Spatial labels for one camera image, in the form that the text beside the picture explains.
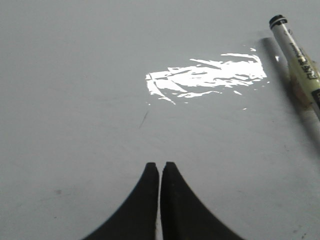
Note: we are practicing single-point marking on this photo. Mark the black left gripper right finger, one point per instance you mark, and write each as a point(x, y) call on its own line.
point(183, 216)

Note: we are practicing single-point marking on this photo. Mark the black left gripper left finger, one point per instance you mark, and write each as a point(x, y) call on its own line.
point(136, 218)

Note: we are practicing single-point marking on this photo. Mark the black and white whiteboard marker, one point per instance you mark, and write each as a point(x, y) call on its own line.
point(303, 73)

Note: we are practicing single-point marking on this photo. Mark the white whiteboard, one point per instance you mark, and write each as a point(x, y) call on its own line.
point(92, 90)

